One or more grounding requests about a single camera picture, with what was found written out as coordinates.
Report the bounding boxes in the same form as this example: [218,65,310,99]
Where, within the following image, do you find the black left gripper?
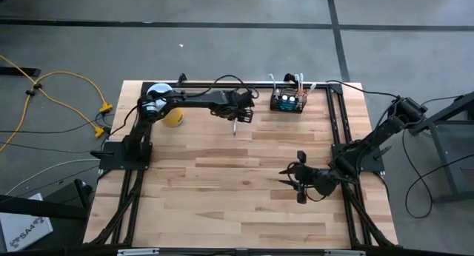
[210,90,256,124]

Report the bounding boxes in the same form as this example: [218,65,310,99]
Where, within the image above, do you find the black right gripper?
[277,150,340,205]

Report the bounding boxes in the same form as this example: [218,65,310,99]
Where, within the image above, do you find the yellow cylindrical can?
[145,82,185,128]

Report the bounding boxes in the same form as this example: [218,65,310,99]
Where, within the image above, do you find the black metal cart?
[409,91,474,205]

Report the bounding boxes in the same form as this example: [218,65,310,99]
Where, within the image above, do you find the black floor bar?
[0,66,41,78]

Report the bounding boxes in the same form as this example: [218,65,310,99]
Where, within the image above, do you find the black stand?
[0,178,94,222]

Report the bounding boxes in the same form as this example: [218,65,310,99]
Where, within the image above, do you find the white printed box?
[0,192,55,254]

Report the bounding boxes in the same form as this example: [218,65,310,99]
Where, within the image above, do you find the black wire basket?
[269,86,309,115]

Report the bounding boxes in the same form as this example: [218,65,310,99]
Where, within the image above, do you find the black aluminium table frame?
[83,81,399,256]

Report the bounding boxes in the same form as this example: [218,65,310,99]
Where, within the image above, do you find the silver bracket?
[324,249,367,256]
[117,248,160,256]

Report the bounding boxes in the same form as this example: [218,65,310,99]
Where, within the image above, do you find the black cable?
[401,128,474,219]
[324,79,403,101]

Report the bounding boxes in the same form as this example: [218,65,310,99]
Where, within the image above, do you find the yellow extension cable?
[0,54,107,135]
[0,70,114,154]

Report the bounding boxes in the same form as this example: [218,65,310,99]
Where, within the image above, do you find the grey cable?
[4,158,101,196]

